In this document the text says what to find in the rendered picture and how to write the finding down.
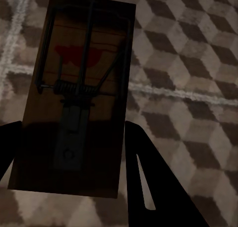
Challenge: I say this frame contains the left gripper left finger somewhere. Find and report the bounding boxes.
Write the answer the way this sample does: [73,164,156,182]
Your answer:
[0,121,22,181]

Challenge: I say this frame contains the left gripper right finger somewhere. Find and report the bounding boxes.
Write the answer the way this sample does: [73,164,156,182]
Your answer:
[124,121,209,227]

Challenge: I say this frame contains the mousetrap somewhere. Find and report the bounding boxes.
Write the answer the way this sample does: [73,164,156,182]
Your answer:
[8,0,136,199]

